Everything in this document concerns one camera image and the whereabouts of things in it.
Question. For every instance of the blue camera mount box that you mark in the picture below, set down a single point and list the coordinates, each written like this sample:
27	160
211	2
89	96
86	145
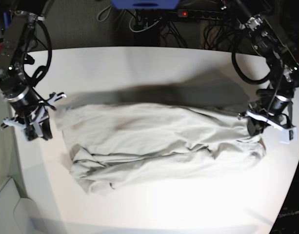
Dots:
145	4

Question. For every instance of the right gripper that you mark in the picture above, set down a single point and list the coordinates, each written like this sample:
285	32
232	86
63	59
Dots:
30	112

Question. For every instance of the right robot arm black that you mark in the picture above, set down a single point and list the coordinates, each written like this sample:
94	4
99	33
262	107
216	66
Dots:
18	88

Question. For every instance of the black power strip red light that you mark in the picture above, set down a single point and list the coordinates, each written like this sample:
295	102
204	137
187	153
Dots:
203	15

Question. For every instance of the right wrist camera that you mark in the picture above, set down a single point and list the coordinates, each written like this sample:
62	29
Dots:
30	133

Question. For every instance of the grey t-shirt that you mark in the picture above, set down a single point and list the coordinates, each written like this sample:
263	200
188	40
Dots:
112	146

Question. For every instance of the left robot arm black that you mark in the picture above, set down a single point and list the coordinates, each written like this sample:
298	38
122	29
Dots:
260	23

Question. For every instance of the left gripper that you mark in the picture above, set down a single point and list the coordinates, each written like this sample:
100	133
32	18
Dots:
280	118

